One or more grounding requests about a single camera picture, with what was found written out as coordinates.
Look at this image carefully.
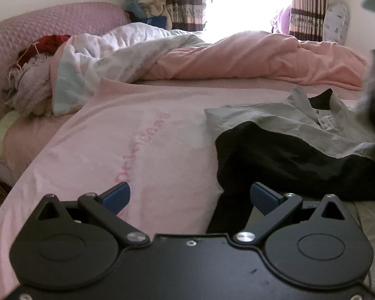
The white patterned covered object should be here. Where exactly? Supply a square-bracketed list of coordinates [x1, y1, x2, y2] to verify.
[324, 2, 351, 45]

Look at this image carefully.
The striped beige curtain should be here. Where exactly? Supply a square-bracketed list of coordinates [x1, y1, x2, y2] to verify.
[143, 0, 207, 32]
[289, 0, 328, 42]

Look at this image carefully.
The grey patterned blanket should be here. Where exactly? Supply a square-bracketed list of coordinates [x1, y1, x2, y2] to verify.
[351, 198, 375, 291]

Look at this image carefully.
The yellow-green mattress edge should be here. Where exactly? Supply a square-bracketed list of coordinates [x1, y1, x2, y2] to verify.
[0, 111, 21, 160]

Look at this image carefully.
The white pastel patterned quilt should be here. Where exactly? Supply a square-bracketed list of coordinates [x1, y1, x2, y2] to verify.
[50, 22, 207, 117]

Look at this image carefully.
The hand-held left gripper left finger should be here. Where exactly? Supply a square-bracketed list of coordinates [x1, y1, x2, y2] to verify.
[34, 183, 151, 245]

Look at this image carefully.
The pile of clothes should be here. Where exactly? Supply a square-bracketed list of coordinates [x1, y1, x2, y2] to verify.
[124, 0, 172, 29]

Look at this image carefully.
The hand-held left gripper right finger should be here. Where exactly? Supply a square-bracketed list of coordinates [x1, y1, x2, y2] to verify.
[232, 182, 347, 245]

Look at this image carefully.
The pink quilted headboard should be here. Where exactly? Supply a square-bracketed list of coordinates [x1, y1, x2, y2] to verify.
[0, 2, 132, 133]

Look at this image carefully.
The purple cloth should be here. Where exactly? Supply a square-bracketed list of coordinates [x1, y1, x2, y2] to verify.
[270, 5, 292, 34]

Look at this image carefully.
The red cloth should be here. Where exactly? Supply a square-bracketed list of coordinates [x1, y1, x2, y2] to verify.
[18, 35, 72, 65]

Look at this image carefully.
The pink bed sheet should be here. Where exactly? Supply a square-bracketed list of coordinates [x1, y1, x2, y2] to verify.
[0, 78, 371, 291]

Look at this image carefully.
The grey and black collared shirt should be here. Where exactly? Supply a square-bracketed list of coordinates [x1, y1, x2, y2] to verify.
[204, 87, 375, 235]

